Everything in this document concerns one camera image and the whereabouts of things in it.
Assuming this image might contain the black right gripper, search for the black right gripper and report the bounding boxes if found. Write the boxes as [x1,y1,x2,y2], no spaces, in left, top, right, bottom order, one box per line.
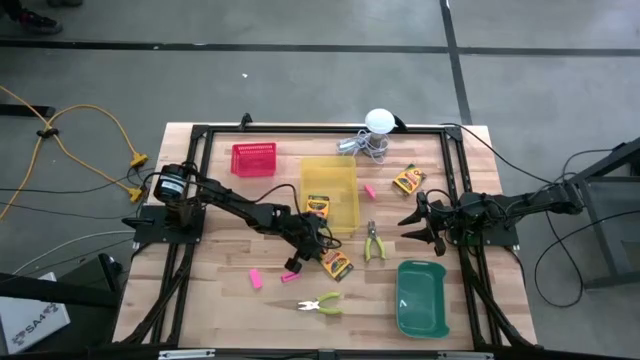
[397,192,466,244]

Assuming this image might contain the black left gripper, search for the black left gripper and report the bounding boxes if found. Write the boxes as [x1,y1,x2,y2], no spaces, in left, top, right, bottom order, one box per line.
[287,212,338,267]

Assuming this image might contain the yellow Crayola crayon box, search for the yellow Crayola crayon box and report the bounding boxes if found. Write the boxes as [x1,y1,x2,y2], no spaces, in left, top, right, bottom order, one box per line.
[318,248,355,283]
[305,194,332,220]
[391,163,428,197]

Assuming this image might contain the lime green handled pliers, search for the lime green handled pliers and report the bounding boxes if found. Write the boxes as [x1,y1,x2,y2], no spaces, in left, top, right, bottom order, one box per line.
[363,219,388,263]
[297,291,345,316]

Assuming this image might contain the yellow translucent plastic bin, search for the yellow translucent plastic bin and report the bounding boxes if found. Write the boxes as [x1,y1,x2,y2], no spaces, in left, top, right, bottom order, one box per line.
[299,155,361,236]

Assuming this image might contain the teal plastic bin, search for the teal plastic bin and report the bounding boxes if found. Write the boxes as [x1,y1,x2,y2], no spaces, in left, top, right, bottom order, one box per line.
[395,259,451,340]

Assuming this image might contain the white mushroom table lamp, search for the white mushroom table lamp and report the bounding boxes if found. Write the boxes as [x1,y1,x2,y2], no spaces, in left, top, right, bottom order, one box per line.
[364,108,396,157]

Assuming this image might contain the red mesh plastic basket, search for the red mesh plastic basket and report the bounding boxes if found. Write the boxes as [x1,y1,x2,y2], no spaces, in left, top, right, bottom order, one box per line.
[230,142,278,179]

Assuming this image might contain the black metal stand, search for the black metal stand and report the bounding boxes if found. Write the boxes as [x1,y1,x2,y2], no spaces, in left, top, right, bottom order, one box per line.
[569,137,640,291]

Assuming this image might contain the black stand leg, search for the black stand leg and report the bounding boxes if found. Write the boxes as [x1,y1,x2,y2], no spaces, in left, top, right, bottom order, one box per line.
[0,252,125,309]

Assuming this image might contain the white printed box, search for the white printed box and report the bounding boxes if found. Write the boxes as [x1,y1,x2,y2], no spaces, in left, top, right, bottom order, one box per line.
[0,272,71,355]

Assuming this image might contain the black floor bar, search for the black floor bar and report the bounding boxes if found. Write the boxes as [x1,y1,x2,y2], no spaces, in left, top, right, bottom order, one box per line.
[0,103,56,119]

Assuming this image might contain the person's shoe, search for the person's shoe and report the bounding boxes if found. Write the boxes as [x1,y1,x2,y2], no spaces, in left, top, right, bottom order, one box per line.
[18,9,64,35]

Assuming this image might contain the person's leg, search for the person's leg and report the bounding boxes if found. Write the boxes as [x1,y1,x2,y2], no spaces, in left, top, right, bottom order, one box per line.
[0,0,24,20]

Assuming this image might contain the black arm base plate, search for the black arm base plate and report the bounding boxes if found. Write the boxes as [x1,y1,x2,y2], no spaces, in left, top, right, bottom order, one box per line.
[133,204,206,246]
[448,219,521,247]

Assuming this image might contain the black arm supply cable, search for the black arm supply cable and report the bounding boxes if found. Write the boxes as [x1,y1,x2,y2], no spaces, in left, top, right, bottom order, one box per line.
[438,122,556,185]

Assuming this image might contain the white lamp power cord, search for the white lamp power cord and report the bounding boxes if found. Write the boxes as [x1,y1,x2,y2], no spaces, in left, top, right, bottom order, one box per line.
[336,130,391,165]

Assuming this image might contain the black looping cable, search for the black looping cable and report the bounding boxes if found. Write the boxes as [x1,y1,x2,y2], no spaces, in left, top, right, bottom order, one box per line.
[532,208,640,309]

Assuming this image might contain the black aluminium rig frame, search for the black aluminium rig frame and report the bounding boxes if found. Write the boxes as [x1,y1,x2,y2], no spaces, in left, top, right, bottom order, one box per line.
[117,122,539,351]

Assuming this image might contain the silver metal bracket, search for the silver metal bracket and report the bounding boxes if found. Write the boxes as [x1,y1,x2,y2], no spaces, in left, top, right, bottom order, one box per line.
[157,348,217,360]
[437,351,495,360]

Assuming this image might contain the yellow extension cord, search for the yellow extension cord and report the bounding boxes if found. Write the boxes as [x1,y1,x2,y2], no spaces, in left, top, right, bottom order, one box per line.
[0,84,146,204]
[0,103,150,221]

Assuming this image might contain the grey floor cable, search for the grey floor cable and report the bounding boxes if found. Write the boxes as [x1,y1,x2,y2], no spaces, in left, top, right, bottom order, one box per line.
[12,228,137,276]

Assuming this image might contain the black floor cable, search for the black floor cable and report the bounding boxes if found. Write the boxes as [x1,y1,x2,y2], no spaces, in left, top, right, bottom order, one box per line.
[0,200,137,221]
[0,168,152,196]

